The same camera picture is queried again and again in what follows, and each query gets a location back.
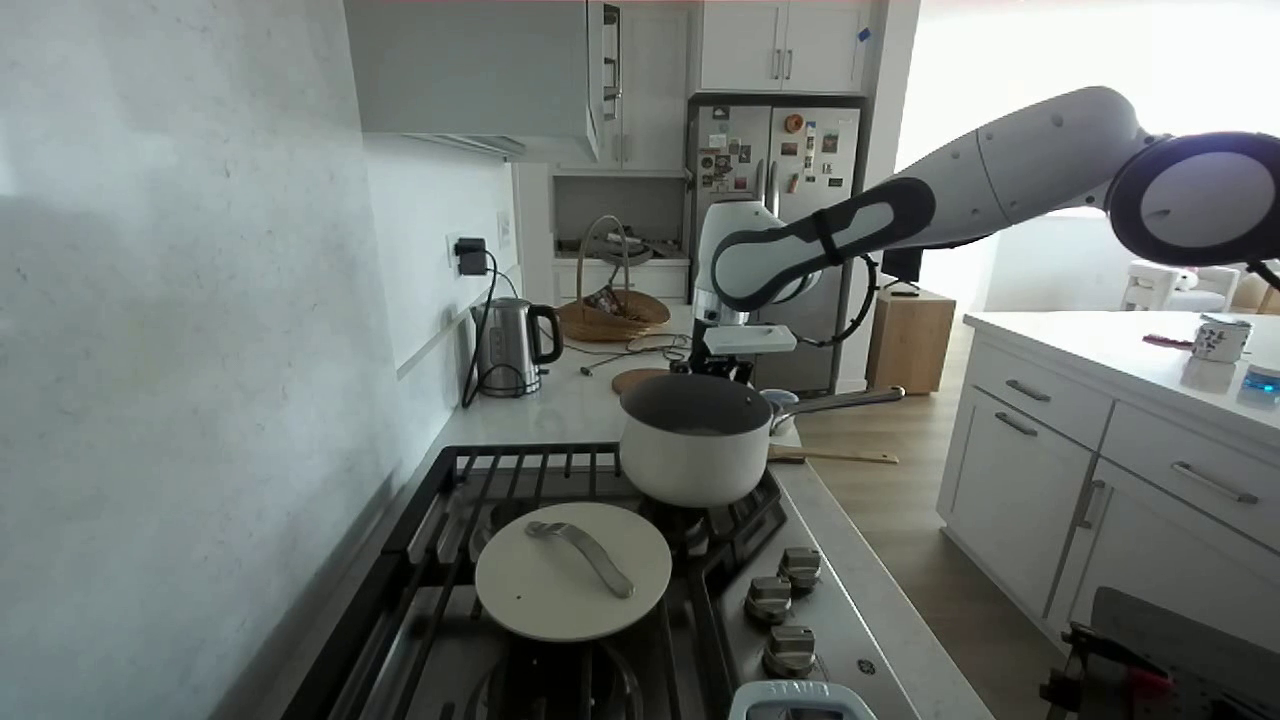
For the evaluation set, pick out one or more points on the wooden box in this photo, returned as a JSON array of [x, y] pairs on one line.
[[910, 340]]

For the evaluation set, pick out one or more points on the white pot lid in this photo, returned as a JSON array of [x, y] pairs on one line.
[[572, 571]]

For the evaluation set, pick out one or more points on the white upper cabinets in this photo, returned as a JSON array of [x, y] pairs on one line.
[[784, 40]]

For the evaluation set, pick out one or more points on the white plastic container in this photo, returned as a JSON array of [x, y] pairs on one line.
[[802, 701]]

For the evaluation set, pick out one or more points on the blue white small box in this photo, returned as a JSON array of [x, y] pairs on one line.
[[1260, 386]]

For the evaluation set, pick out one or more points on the round cork trivet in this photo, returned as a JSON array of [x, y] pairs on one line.
[[632, 383]]

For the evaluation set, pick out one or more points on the black gas cooktop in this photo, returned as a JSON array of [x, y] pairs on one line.
[[441, 624]]

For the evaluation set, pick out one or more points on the stainless steel fridge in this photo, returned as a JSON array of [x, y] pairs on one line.
[[813, 145]]

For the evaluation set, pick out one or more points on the black monitor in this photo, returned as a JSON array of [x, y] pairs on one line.
[[905, 265]]

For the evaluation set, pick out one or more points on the grey stove knob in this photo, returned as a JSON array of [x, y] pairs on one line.
[[802, 564], [771, 601], [788, 648]]

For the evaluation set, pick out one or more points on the white kitchen island cabinet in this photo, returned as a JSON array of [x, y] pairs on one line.
[[1121, 495]]

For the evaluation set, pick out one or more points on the black tripod stand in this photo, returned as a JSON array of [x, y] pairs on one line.
[[1172, 661]]

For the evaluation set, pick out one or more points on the red flat item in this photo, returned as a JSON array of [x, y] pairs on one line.
[[1169, 340]]

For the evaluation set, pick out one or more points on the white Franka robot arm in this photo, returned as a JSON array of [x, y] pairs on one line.
[[1015, 165]]

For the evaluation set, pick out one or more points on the steel electric kettle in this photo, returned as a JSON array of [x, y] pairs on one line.
[[504, 347]]

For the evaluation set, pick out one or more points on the white mug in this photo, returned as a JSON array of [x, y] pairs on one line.
[[1222, 340]]

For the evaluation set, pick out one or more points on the metal arch stand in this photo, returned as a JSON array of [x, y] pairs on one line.
[[605, 253]]

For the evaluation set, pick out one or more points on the black wall plug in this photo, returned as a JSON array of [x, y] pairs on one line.
[[469, 257]]

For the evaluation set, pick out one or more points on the round wooden board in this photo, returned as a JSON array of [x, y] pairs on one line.
[[613, 323]]

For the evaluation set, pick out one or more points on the white countertop appliance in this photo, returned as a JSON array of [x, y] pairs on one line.
[[1172, 284]]

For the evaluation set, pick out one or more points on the white wrist camera block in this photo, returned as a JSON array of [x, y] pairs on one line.
[[749, 338]]

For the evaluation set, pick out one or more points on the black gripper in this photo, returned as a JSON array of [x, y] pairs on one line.
[[720, 367]]

